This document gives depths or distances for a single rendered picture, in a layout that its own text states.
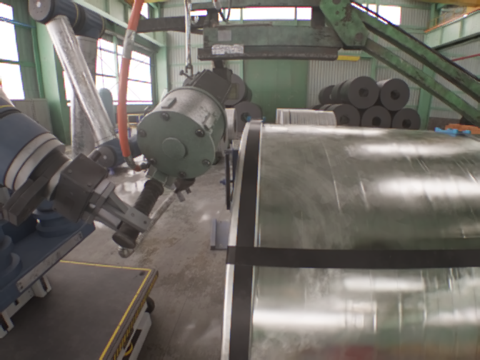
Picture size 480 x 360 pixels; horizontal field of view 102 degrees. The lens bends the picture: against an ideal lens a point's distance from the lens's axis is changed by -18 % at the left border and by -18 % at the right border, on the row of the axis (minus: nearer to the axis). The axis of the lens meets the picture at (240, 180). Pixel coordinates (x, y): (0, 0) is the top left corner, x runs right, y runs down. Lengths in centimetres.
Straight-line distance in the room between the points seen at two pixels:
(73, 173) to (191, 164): 19
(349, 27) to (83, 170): 132
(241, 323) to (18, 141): 43
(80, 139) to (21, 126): 112
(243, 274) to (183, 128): 26
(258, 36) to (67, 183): 120
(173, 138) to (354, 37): 117
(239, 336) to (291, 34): 132
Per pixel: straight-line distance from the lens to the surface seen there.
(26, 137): 42
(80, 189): 38
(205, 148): 40
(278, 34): 139
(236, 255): 41
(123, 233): 41
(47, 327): 166
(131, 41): 35
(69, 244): 144
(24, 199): 40
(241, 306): 41
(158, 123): 41
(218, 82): 57
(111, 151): 114
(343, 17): 144
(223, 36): 141
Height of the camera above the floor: 142
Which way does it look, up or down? 18 degrees down
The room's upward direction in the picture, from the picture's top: straight up
